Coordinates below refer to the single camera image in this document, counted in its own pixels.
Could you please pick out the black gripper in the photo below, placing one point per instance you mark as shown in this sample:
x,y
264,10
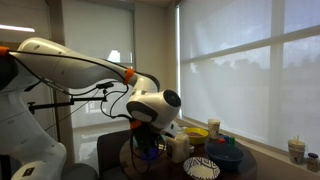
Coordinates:
x,y
144,135

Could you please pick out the purple plastic lid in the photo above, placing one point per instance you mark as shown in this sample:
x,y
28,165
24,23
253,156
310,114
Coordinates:
x,y
150,154

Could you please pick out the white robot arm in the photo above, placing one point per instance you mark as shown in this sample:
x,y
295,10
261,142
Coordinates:
x,y
66,66

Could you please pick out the white plastic jug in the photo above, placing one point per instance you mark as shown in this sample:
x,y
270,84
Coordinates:
x,y
178,148

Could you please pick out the dark chair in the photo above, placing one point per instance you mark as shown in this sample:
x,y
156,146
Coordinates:
x,y
110,150

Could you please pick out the yellow bowl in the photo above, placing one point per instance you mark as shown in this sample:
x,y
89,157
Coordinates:
x,y
196,135

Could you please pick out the black white patterned bowl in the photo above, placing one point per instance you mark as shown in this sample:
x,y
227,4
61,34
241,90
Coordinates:
x,y
201,168

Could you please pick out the patterned paper cup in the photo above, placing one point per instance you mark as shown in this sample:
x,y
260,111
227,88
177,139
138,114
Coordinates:
x,y
213,128

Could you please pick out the grey round stool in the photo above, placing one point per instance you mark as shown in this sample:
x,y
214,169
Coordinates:
x,y
80,172

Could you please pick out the red toy block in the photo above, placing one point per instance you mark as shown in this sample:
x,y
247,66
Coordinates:
x,y
221,140

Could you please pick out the blue toy block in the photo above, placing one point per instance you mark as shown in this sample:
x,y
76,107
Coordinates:
x,y
226,138

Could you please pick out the blue bowl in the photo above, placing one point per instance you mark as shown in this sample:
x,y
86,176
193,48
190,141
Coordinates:
x,y
225,156

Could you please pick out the green toy block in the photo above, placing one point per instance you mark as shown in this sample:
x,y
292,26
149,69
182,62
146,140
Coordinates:
x,y
232,140

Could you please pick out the wide white roller blind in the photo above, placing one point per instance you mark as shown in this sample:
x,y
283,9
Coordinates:
x,y
233,66

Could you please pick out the narrow white roller blind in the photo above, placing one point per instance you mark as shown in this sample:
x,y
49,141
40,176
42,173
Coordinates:
x,y
98,30

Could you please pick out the paper cup with sticks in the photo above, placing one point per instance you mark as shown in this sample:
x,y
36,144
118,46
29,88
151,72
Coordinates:
x,y
296,151

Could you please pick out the ceiling light strip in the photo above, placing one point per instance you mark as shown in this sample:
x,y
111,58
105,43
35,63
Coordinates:
x,y
16,28

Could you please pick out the small glass jar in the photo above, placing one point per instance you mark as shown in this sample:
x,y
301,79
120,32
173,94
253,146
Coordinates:
x,y
313,162

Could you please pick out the black camera stand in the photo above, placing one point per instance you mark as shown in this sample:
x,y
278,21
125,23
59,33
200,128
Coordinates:
x,y
53,105

